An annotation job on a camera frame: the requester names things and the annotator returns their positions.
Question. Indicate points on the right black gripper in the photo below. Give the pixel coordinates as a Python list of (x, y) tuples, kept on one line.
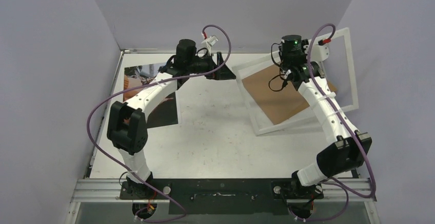
[(303, 74)]

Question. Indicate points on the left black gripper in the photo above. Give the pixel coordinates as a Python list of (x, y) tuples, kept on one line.
[(222, 73)]

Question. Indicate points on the white wooden picture frame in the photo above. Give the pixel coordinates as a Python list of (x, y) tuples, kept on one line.
[(260, 123)]

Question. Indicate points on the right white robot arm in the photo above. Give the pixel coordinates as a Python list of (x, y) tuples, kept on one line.
[(347, 146)]

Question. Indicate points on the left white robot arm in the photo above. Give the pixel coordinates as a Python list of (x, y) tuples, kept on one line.
[(128, 120)]

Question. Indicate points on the brown cardboard backing board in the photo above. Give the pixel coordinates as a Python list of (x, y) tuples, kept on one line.
[(277, 106)]

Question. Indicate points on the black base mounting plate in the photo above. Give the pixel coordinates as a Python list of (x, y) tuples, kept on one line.
[(237, 195)]

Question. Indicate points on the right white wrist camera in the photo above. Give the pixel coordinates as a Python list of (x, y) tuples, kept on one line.
[(319, 53)]

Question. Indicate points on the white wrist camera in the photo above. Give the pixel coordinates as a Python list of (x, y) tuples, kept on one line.
[(319, 53), (209, 42)]

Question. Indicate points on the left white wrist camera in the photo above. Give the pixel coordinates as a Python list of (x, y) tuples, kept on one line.
[(209, 42)]

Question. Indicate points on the aluminium rail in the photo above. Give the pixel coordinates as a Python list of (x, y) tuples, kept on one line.
[(109, 190)]

